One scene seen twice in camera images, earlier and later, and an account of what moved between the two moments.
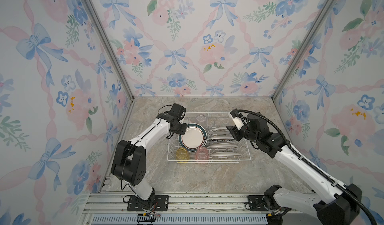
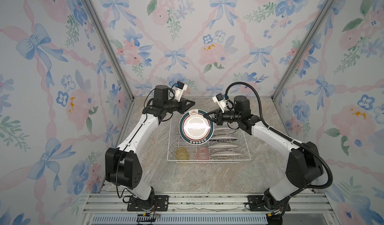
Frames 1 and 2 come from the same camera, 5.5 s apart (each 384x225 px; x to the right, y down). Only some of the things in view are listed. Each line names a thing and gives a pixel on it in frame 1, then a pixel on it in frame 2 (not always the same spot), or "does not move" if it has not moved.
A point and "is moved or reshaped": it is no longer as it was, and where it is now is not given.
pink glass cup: x=202 y=154 does not move
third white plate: x=221 y=137 does not move
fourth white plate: x=222 y=145 does not move
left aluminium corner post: x=107 y=37 does not move
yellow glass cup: x=182 y=154 does not move
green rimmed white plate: x=195 y=136 is moved or reshaped
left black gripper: x=183 y=131 → x=183 y=106
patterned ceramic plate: x=225 y=153 does not move
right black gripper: x=234 y=132 → x=219 y=120
